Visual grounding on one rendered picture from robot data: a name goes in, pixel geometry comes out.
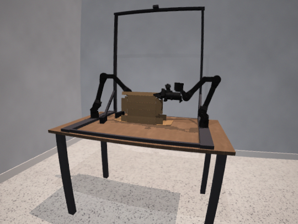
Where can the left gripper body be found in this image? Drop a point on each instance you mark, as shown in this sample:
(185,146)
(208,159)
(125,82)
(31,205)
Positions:
(169,95)

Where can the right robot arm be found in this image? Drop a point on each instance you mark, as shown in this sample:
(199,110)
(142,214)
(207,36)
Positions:
(97,104)

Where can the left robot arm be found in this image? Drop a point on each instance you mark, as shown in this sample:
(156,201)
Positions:
(178,87)

